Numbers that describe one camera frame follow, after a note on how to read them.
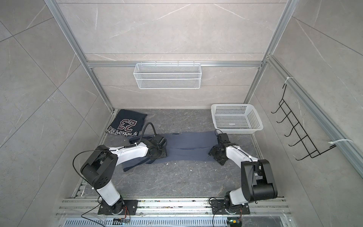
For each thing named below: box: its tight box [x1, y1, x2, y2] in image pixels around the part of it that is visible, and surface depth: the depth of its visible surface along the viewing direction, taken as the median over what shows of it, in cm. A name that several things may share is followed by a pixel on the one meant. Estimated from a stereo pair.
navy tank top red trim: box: [105, 109, 148, 137], surface depth 109 cm
